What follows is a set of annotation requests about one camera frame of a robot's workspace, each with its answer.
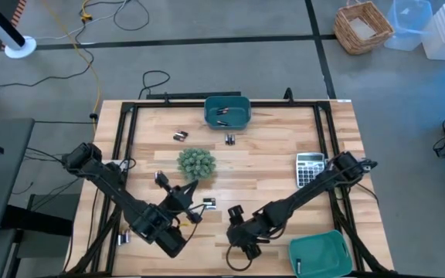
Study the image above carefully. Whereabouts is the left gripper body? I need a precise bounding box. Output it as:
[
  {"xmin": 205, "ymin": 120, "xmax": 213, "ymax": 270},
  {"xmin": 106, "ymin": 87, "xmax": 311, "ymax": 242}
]
[{"xmin": 160, "ymin": 172, "xmax": 204, "ymax": 225}]

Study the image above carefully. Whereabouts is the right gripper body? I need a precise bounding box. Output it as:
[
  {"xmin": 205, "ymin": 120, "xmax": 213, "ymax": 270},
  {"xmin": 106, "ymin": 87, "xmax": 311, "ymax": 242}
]
[{"xmin": 229, "ymin": 205, "xmax": 265, "ymax": 260}]

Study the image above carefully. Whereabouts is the green succulent in grey pot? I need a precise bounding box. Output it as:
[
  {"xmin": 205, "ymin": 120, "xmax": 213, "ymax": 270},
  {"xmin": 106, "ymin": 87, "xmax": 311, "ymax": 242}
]
[{"xmin": 176, "ymin": 147, "xmax": 218, "ymax": 183}]

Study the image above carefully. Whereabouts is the light green plastic bin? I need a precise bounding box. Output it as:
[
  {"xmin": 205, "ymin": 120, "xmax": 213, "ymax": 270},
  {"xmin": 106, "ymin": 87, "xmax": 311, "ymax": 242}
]
[{"xmin": 287, "ymin": 229, "xmax": 354, "ymax": 278}]

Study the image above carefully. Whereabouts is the grey desk calculator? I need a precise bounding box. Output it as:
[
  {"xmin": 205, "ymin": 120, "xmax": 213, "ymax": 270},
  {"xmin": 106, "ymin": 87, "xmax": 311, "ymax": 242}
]
[{"xmin": 295, "ymin": 152, "xmax": 328, "ymax": 190}]

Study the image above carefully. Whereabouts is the dark teal plastic bin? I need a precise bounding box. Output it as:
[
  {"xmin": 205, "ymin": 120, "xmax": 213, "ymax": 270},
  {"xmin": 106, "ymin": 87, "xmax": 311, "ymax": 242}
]
[{"xmin": 203, "ymin": 95, "xmax": 253, "ymax": 131}]

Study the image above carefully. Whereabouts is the black desk foot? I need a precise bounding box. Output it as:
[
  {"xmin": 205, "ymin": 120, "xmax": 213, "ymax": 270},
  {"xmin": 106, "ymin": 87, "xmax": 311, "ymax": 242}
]
[{"xmin": 0, "ymin": 204, "xmax": 73, "ymax": 237}]

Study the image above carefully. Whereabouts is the pole stand with round base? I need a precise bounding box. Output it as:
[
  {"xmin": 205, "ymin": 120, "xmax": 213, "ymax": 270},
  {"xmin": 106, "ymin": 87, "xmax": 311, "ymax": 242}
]
[{"xmin": 0, "ymin": 0, "xmax": 38, "ymax": 59}]

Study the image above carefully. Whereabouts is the wicker basket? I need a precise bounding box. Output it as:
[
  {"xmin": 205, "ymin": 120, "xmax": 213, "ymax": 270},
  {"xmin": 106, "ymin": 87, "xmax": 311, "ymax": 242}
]
[{"xmin": 333, "ymin": 0, "xmax": 396, "ymax": 56}]

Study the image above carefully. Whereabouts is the clear plastic tub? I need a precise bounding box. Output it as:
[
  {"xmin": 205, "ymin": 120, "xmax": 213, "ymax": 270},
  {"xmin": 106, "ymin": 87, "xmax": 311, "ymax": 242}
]
[{"xmin": 383, "ymin": 0, "xmax": 434, "ymax": 52}]

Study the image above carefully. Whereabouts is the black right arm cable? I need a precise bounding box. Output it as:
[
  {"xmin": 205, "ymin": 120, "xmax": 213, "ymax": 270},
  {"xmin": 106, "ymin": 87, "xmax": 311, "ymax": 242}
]
[{"xmin": 225, "ymin": 245, "xmax": 255, "ymax": 272}]

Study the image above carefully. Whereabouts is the yellow cable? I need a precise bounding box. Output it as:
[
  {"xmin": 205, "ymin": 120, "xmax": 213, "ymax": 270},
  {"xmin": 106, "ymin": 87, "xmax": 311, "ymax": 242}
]
[{"xmin": 41, "ymin": 0, "xmax": 103, "ymax": 132}]

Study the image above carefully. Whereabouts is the black floor cable loop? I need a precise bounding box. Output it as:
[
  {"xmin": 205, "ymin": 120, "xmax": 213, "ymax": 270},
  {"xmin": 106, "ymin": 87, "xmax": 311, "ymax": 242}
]
[{"xmin": 113, "ymin": 0, "xmax": 151, "ymax": 32}]

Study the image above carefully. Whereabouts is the long black floor cable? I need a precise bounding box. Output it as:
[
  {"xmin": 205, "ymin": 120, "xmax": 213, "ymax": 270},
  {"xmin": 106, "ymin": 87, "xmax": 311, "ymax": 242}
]
[{"xmin": 0, "ymin": 22, "xmax": 95, "ymax": 88}]

